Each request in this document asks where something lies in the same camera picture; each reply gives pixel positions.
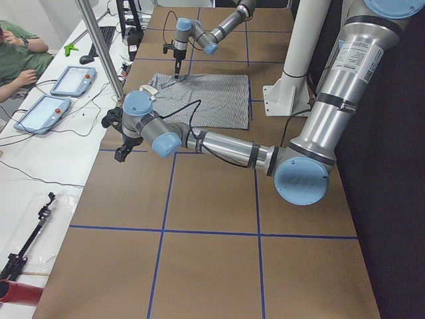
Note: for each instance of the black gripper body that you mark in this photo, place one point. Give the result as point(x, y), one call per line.
point(129, 139)
point(178, 55)

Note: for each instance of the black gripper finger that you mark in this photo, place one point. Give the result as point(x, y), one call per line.
point(177, 68)
point(121, 153)

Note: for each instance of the blue white striped polo shirt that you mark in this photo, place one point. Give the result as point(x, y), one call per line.
point(203, 100)

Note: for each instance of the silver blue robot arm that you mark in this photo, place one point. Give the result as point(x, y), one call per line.
point(300, 170)
point(208, 41)

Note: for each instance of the black box with label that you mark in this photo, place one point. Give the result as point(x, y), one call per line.
point(134, 39)

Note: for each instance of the upper blue teach pendant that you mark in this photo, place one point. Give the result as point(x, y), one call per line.
point(74, 81)

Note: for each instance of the blue teach pendant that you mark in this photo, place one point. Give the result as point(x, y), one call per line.
point(43, 115)
point(74, 81)

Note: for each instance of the black computer mouse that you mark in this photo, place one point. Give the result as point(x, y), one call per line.
point(86, 59)

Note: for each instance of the lower blue teach pendant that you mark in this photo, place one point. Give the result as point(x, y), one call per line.
point(43, 115)

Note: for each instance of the green plastic clip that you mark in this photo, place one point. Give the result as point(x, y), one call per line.
point(69, 48)

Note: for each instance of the person in green shirt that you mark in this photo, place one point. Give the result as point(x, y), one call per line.
point(24, 58)

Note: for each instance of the black tripod tool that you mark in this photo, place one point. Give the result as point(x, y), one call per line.
point(16, 261)

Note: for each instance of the red cylinder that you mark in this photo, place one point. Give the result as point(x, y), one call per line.
point(19, 293)

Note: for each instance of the aluminium frame post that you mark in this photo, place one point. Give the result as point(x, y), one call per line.
point(100, 45)

